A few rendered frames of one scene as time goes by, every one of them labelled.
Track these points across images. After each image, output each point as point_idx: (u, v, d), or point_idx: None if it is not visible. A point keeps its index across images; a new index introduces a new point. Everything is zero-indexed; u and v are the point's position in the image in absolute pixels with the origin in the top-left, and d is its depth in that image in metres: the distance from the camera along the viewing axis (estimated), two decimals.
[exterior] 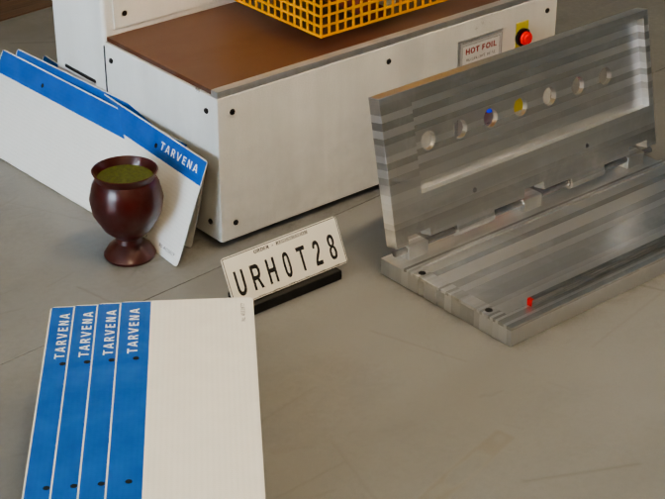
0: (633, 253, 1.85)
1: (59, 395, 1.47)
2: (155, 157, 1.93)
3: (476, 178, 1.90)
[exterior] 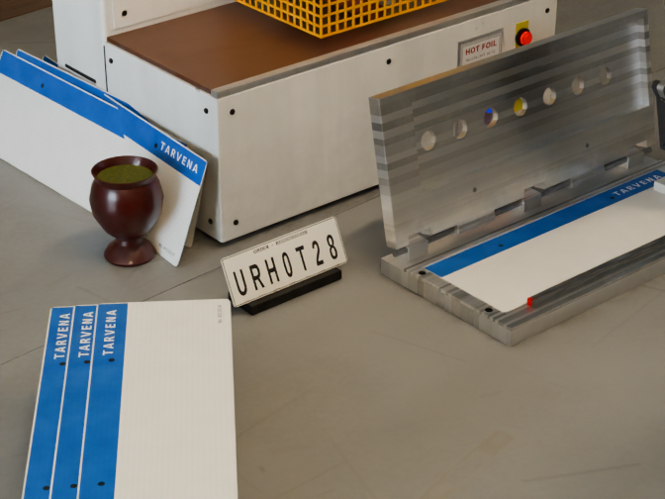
0: (633, 253, 1.85)
1: (59, 395, 1.47)
2: (155, 157, 1.93)
3: (476, 178, 1.90)
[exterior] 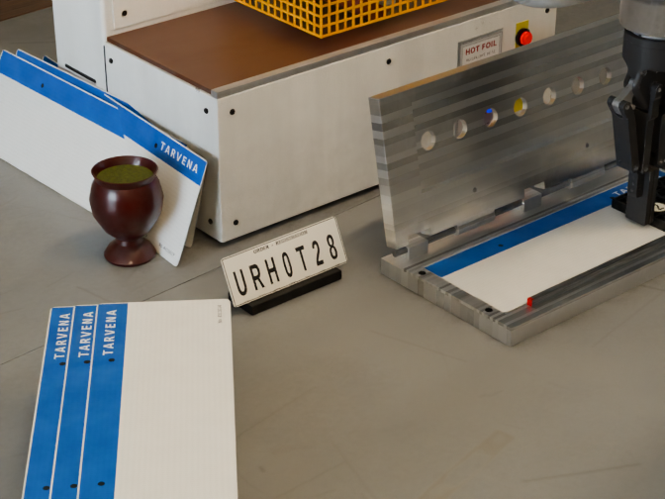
0: (633, 253, 1.85)
1: (59, 395, 1.47)
2: (155, 157, 1.93)
3: (476, 178, 1.90)
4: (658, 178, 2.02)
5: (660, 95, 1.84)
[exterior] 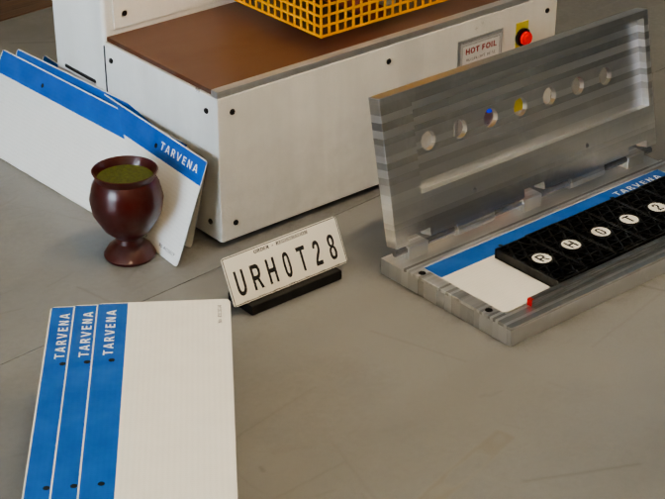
0: (633, 253, 1.85)
1: (59, 395, 1.47)
2: (155, 157, 1.93)
3: (476, 178, 1.90)
4: (658, 178, 2.02)
5: None
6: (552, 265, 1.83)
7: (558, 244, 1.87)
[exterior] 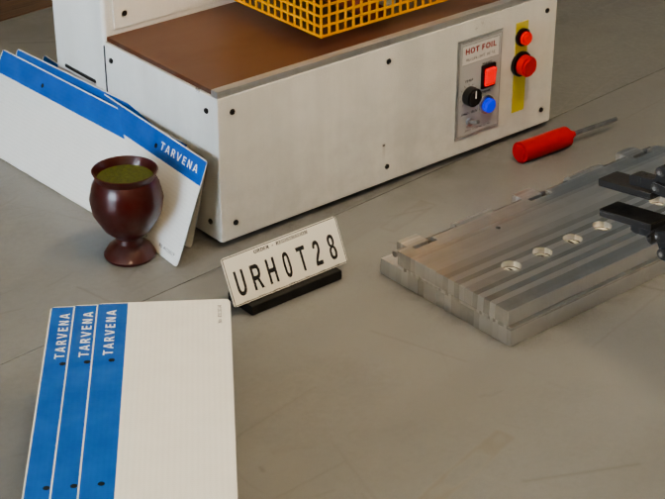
0: None
1: (59, 395, 1.47)
2: (155, 157, 1.93)
3: None
4: None
5: None
6: None
7: None
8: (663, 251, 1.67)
